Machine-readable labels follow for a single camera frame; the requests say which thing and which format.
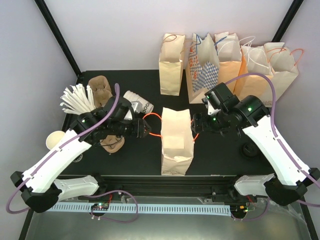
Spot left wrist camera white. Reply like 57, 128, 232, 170
131, 101, 143, 114

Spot pulp cup carrier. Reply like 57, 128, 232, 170
100, 135, 125, 154
88, 75, 113, 108

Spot blue checkered paper bag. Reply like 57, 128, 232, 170
185, 33, 220, 104

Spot plain beige paper bag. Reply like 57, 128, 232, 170
158, 33, 186, 96

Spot orange bag behind right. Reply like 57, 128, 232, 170
233, 36, 274, 100

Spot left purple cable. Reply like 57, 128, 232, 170
5, 83, 140, 222

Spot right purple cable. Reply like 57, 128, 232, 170
223, 72, 320, 222

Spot orange bag white handles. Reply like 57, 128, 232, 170
214, 31, 243, 84

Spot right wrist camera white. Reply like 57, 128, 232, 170
202, 97, 216, 116

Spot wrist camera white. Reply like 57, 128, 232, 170
202, 97, 216, 116
131, 101, 143, 114

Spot Cream Bear paper bag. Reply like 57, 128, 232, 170
142, 106, 200, 177

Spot white wrapped straws bundle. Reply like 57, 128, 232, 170
60, 83, 96, 115

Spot pale blue cable duct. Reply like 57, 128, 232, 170
49, 202, 231, 217

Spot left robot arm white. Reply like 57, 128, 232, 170
10, 96, 151, 213

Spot purple cable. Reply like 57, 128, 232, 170
223, 72, 320, 222
5, 83, 140, 222

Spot right Cream Bear bag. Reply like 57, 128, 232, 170
264, 42, 304, 100

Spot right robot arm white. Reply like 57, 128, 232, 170
191, 83, 320, 206

